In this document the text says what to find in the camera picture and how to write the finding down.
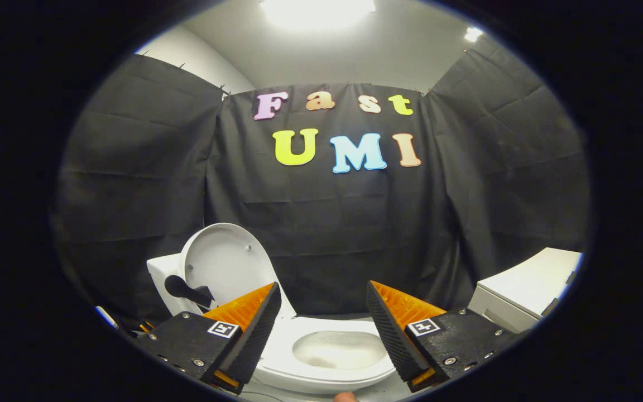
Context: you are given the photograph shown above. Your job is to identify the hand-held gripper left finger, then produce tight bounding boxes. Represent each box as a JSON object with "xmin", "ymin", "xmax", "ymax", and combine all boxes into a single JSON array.
[{"xmin": 135, "ymin": 282, "xmax": 282, "ymax": 395}]

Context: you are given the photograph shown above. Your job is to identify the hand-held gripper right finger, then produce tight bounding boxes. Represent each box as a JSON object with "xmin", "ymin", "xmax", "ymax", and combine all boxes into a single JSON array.
[{"xmin": 366, "ymin": 280, "xmax": 519, "ymax": 393}]

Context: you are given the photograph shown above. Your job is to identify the black toilet lid handle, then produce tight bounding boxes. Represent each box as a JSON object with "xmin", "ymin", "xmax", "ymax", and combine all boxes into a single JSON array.
[{"xmin": 164, "ymin": 275, "xmax": 217, "ymax": 309}]

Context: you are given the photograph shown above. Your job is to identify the white toilet seat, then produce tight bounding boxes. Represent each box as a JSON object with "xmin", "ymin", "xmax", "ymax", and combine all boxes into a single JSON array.
[{"xmin": 253, "ymin": 317, "xmax": 396, "ymax": 393}]

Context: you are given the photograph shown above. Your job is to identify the white toilet bowl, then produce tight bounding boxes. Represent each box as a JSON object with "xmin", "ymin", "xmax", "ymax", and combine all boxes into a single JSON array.
[{"xmin": 252, "ymin": 331, "xmax": 396, "ymax": 395}]

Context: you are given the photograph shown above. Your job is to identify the black backdrop cloth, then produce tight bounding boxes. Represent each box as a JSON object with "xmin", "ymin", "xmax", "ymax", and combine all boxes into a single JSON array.
[{"xmin": 48, "ymin": 36, "xmax": 591, "ymax": 336}]

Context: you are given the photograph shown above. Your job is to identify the white cabinet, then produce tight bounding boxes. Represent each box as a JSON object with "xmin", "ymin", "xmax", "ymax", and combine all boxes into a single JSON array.
[{"xmin": 468, "ymin": 247, "xmax": 584, "ymax": 334}]

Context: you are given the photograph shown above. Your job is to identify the large ceiling light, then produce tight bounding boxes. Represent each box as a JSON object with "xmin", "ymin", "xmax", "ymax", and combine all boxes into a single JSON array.
[{"xmin": 260, "ymin": 0, "xmax": 377, "ymax": 30}]

